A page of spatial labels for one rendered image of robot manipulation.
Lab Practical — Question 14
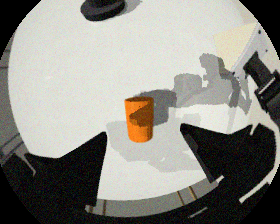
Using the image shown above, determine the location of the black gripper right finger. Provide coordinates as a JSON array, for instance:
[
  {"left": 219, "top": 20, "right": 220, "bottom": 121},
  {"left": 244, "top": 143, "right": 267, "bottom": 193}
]
[{"left": 180, "top": 123, "right": 253, "bottom": 184}]

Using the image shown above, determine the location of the orange tapered knob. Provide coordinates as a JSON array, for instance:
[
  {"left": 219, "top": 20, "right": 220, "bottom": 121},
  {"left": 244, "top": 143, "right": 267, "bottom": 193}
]
[{"left": 124, "top": 96, "right": 153, "bottom": 143}]

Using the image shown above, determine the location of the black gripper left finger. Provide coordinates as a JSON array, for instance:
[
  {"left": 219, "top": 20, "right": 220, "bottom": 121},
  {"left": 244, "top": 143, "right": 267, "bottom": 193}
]
[{"left": 23, "top": 132, "right": 108, "bottom": 208}]

